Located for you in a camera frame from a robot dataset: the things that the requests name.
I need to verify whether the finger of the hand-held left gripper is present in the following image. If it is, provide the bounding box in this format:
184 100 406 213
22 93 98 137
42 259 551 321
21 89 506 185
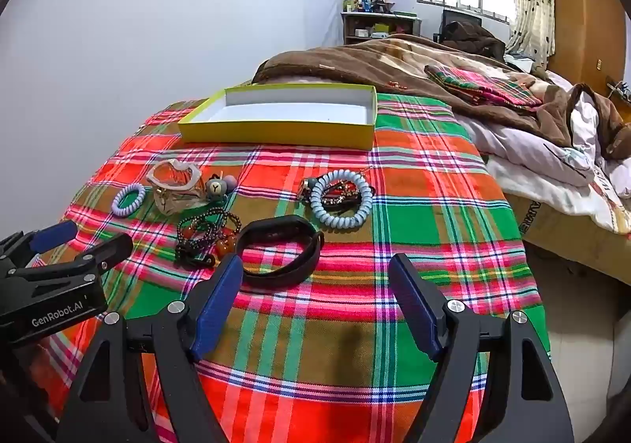
12 232 135 283
0 220 78 271

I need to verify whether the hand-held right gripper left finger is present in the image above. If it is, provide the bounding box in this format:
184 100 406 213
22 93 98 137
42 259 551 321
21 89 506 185
56 253 245 443

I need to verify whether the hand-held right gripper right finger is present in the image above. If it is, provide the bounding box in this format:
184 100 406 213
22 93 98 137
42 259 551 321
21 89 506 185
388 253 575 443

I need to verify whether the purple spiral hair tie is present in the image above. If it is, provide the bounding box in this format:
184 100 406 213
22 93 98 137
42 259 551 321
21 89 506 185
111 183 147 218

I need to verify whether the dark bead bracelet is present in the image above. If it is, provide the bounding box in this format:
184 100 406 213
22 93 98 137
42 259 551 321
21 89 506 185
175 207 242 270

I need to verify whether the translucent hair claw clip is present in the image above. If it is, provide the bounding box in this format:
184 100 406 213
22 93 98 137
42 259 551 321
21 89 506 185
146 158 206 215

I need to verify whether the black wristband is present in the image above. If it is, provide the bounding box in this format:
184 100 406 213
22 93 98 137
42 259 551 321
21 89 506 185
235 215 325 288

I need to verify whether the light blue spiral hair tie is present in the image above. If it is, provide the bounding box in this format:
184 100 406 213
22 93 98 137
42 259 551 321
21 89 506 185
310 170 372 229

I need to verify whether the grey ball charm hair tie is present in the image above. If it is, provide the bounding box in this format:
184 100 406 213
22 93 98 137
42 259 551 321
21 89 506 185
204 172 239 202

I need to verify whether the gold chain bracelet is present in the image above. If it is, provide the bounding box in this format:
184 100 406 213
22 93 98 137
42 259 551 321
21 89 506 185
320 181 357 208

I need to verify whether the yellow-green cardboard box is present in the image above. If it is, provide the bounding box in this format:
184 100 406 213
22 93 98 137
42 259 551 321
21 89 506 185
176 83 378 150

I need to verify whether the red green plaid bedsheet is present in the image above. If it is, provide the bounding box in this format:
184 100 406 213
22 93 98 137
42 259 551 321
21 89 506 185
47 93 550 443

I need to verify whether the brown bed base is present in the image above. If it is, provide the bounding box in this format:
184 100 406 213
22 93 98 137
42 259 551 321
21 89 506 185
508 191 631 286

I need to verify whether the white quilt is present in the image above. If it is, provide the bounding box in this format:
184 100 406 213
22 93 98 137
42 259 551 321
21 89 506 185
456 71 631 234

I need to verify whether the folded plaid cloth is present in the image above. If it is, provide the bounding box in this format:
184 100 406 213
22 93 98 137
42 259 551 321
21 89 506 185
425 64 543 114

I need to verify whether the brown blanket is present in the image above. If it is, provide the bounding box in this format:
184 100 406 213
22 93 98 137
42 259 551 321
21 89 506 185
251 33 631 160

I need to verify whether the dark brown jacket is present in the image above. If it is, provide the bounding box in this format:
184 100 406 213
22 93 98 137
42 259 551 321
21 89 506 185
439 20 508 62

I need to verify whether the wooden shelf unit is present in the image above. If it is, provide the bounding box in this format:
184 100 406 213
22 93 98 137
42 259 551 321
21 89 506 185
341 11 422 47

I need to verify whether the black monitor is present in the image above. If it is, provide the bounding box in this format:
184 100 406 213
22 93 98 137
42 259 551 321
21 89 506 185
441 8 483 37

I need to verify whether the patterned curtain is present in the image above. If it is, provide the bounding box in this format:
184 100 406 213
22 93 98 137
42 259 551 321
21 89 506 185
507 0 555 66

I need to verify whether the wooden wardrobe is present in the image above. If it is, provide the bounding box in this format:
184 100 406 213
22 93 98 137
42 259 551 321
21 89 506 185
547 0 631 101

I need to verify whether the black hair tie round charm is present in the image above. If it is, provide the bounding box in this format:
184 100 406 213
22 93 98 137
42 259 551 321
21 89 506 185
298 174 378 216

